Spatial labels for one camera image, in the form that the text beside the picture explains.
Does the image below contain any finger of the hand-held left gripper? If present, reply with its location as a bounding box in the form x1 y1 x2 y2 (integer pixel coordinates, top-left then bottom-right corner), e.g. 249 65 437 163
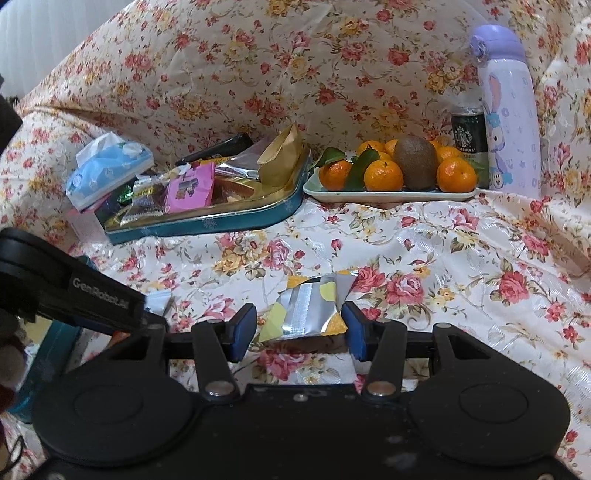
81 302 170 337

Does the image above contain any pink cardboard box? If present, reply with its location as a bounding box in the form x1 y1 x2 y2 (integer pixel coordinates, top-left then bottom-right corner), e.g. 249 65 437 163
69 208 108 241

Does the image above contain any brown kiwi fruit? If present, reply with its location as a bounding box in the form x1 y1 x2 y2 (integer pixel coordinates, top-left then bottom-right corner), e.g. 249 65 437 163
393 135 439 191

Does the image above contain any purple rabbit thermos bottle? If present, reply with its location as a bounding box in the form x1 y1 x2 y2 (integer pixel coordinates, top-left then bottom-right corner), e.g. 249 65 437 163
470 24 542 200

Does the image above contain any yellow silver snack packet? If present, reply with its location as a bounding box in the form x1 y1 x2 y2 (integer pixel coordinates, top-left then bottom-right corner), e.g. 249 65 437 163
259 272 358 343

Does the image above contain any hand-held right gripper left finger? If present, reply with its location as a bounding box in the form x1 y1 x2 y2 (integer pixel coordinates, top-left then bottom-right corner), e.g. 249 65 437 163
107 304 257 398

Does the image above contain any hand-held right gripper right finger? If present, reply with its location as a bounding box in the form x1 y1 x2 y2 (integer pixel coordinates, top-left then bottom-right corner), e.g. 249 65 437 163
342 301 481 398

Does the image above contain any long black packet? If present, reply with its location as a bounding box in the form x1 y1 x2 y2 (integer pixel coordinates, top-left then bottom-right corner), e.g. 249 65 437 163
175 133 253 165

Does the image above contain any clear nut packet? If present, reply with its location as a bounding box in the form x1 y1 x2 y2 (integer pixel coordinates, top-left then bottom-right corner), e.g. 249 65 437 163
131 173 169 215

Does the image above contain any floral bedspread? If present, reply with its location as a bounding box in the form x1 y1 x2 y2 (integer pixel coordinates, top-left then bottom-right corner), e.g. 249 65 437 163
0 0 591 472

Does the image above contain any blue tissue pack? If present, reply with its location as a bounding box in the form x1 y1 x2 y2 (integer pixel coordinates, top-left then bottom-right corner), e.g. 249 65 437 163
66 132 154 213

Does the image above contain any dark coffee can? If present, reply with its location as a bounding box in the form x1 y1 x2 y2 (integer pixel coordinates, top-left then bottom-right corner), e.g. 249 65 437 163
450 106 490 188

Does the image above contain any shallow teal tin tray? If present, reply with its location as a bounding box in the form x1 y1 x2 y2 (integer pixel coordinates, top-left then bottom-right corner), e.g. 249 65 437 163
104 143 311 245

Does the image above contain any pink snack packet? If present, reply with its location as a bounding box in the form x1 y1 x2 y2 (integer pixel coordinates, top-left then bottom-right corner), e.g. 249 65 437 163
165 164 216 214

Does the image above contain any brown paper packet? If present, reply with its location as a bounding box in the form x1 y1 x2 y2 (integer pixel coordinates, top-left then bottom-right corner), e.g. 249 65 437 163
257 123 306 188

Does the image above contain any white fruit plate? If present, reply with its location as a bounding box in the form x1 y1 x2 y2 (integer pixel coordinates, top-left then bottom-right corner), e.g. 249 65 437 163
302 166 490 202

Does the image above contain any silver foil packet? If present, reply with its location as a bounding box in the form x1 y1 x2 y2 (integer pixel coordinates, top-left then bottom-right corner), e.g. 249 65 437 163
215 152 266 182

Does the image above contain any heap of mandarin oranges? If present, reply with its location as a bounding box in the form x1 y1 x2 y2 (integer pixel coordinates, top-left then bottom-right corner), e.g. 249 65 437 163
318 138 478 193

